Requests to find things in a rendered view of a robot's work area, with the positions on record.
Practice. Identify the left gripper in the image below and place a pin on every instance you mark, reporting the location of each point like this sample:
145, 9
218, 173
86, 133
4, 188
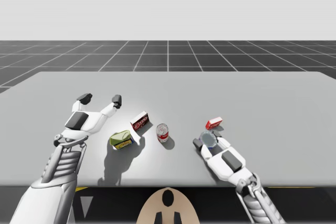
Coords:
84, 122

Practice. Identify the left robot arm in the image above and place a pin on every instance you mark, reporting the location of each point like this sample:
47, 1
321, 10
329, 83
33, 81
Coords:
56, 171

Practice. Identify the red and white can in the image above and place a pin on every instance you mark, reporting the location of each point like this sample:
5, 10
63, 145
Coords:
162, 132

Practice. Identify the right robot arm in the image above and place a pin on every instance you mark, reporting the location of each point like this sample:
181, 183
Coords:
258, 203

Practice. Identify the red and white carton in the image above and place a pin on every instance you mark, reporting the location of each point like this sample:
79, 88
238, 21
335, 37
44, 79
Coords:
140, 121

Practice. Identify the tan robot part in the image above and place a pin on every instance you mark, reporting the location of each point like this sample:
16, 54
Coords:
167, 207

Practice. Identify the green and blue rectangular can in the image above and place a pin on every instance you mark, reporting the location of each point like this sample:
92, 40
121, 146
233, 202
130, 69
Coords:
121, 140

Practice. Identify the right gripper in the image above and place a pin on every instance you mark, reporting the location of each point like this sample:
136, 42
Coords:
225, 162

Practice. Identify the blue flat can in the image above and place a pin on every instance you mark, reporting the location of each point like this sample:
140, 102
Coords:
208, 139

